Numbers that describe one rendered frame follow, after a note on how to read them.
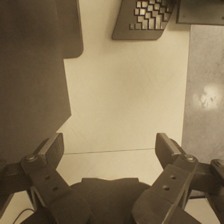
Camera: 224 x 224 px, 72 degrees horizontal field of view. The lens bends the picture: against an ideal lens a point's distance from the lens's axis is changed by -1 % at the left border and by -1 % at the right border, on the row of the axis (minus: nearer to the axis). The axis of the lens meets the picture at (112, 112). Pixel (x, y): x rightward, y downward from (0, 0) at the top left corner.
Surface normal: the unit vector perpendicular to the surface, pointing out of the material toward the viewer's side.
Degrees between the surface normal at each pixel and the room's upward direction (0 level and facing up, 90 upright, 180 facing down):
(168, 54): 0
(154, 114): 0
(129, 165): 0
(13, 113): 86
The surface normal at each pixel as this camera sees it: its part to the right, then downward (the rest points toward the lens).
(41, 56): 1.00, -0.04
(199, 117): 0.02, 0.30
